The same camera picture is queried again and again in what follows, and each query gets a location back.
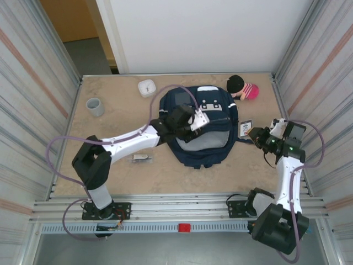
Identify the small circuit board with wires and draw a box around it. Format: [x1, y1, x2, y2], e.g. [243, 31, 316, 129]
[96, 222, 124, 232]

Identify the red white card pack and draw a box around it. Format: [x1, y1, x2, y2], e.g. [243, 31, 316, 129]
[238, 118, 254, 138]

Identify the white slotted cable duct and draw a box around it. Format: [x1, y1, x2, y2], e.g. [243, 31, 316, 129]
[38, 222, 252, 235]

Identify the corrugated plastic side panel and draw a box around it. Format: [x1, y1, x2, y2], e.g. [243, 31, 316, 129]
[0, 0, 83, 265]
[271, 0, 353, 265]

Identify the pink striped plush doll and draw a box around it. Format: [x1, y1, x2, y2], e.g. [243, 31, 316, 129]
[226, 74, 260, 102]

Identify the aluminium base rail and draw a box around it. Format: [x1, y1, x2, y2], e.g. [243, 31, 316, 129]
[30, 192, 329, 222]

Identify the navy blue backpack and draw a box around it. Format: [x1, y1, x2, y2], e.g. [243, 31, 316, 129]
[159, 85, 254, 169]

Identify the wooden door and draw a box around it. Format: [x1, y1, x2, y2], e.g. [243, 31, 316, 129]
[39, 0, 116, 67]

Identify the grey cup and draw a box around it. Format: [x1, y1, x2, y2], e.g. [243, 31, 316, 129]
[85, 98, 105, 118]

